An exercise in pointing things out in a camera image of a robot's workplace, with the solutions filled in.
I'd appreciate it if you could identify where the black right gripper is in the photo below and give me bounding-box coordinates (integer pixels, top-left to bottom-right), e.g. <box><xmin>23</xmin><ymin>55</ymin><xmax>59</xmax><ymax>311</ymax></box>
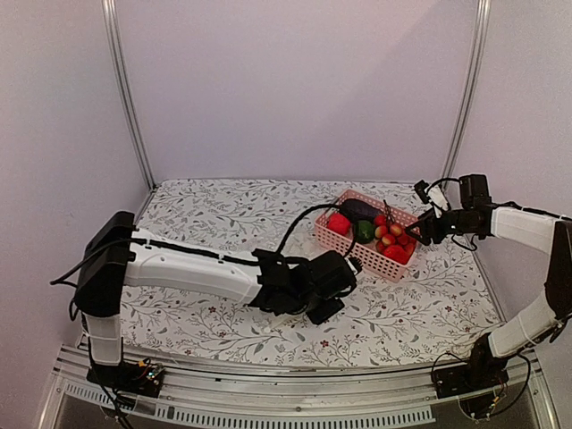
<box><xmin>406</xmin><ymin>206</ymin><xmax>477</xmax><ymax>246</ymax></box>

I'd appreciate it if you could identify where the green avocado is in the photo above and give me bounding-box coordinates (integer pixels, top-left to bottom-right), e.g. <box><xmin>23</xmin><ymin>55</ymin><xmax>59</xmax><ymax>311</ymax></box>
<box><xmin>355</xmin><ymin>220</ymin><xmax>375</xmax><ymax>245</ymax></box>

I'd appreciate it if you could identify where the pink plastic basket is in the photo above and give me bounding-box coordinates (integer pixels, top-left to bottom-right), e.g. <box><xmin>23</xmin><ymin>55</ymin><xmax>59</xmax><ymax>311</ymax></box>
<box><xmin>314</xmin><ymin>189</ymin><xmax>424</xmax><ymax>282</ymax></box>

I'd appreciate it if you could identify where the dark purple eggplant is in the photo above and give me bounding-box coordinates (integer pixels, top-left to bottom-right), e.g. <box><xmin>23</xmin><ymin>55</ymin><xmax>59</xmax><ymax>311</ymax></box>
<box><xmin>340</xmin><ymin>198</ymin><xmax>382</xmax><ymax>223</ymax></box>

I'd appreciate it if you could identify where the clear zip top bag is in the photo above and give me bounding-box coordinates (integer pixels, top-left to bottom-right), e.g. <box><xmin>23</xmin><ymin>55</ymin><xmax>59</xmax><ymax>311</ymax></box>
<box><xmin>245</xmin><ymin>221</ymin><xmax>324</xmax><ymax>259</ymax></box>

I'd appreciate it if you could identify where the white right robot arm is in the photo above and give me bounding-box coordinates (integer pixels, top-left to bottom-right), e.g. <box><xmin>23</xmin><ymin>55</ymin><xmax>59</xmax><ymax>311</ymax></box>
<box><xmin>406</xmin><ymin>173</ymin><xmax>571</xmax><ymax>390</ymax></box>

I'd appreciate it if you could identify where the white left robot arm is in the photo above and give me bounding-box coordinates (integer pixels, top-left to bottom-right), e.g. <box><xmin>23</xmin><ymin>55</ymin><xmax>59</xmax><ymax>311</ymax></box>
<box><xmin>74</xmin><ymin>211</ymin><xmax>362</xmax><ymax>388</ymax></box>

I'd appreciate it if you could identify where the red chili pepper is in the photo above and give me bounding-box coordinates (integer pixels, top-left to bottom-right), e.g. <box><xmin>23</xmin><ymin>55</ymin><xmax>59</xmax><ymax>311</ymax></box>
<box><xmin>383</xmin><ymin>245</ymin><xmax>412</xmax><ymax>265</ymax></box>

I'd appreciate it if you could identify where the red cherry bunch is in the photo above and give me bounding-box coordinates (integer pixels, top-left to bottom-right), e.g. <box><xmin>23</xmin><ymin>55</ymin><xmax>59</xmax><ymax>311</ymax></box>
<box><xmin>374</xmin><ymin>201</ymin><xmax>416</xmax><ymax>256</ymax></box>

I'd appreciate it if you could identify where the floral table cloth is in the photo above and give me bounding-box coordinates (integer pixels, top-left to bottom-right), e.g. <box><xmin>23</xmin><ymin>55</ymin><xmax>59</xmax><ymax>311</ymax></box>
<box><xmin>76</xmin><ymin>180</ymin><xmax>499</xmax><ymax>367</ymax></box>

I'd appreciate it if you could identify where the red wrinkled apple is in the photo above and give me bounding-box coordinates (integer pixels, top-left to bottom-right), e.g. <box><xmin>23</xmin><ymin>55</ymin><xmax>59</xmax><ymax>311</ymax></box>
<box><xmin>326</xmin><ymin>213</ymin><xmax>351</xmax><ymax>236</ymax></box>

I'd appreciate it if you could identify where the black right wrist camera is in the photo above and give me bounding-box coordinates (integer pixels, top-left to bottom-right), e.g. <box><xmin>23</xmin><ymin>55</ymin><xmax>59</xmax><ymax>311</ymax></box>
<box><xmin>414</xmin><ymin>180</ymin><xmax>450</xmax><ymax>211</ymax></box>

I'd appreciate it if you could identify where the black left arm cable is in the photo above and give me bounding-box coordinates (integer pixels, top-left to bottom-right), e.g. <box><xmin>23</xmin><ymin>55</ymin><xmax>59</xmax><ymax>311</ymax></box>
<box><xmin>273</xmin><ymin>203</ymin><xmax>358</xmax><ymax>269</ymax></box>

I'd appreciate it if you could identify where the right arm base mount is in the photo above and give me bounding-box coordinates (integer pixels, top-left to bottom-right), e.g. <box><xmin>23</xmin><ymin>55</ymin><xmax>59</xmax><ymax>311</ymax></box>
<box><xmin>430</xmin><ymin>352</ymin><xmax>509</xmax><ymax>420</ymax></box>

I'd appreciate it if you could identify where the aluminium front rail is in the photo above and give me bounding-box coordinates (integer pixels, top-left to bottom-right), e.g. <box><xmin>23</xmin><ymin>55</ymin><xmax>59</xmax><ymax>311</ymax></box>
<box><xmin>35</xmin><ymin>343</ymin><xmax>562</xmax><ymax>429</ymax></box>

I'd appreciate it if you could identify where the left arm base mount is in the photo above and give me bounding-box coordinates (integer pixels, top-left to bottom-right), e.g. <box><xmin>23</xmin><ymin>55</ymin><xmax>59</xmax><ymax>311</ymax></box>
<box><xmin>87</xmin><ymin>358</ymin><xmax>165</xmax><ymax>399</ymax></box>

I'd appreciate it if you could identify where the right aluminium frame post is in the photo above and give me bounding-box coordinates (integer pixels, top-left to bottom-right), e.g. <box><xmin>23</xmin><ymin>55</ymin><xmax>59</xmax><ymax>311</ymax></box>
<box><xmin>442</xmin><ymin>0</ymin><xmax>492</xmax><ymax>178</ymax></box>

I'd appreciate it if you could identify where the aluminium frame post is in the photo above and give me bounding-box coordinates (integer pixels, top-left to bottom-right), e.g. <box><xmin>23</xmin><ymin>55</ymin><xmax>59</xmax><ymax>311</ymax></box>
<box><xmin>442</xmin><ymin>0</ymin><xmax>492</xmax><ymax>178</ymax></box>
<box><xmin>100</xmin><ymin>0</ymin><xmax>157</xmax><ymax>191</ymax></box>

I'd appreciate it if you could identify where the left aluminium frame post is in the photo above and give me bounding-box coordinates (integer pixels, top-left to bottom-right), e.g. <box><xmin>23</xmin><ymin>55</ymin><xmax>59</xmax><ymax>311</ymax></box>
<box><xmin>100</xmin><ymin>0</ymin><xmax>157</xmax><ymax>191</ymax></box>

